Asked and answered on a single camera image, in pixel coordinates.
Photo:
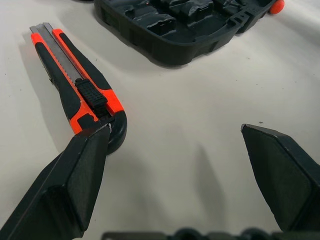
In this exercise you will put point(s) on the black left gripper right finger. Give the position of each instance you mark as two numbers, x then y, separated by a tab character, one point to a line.
282	175

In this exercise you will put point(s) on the orange black utility knife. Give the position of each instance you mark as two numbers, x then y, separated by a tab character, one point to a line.
61	58

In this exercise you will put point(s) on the black plastic tool case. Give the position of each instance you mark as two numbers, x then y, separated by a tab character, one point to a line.
175	35

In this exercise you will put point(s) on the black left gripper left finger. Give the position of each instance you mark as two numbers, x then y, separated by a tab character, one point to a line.
62	190

